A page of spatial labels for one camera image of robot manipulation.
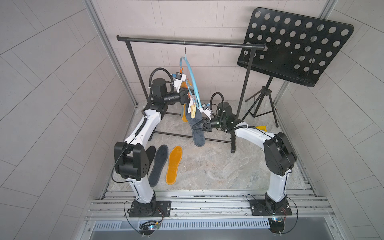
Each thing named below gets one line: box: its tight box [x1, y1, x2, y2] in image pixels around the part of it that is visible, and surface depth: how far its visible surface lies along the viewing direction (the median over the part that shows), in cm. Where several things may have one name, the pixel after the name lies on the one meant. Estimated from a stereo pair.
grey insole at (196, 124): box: [186, 103, 206, 147], surface depth 77 cm
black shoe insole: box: [145, 145, 156, 166], surface depth 91 cm
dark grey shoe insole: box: [148, 144, 169, 187], surface depth 87 cm
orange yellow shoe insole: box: [166, 146, 183, 185], surface depth 87 cm
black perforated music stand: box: [237, 7, 355, 128], surface depth 65 cm
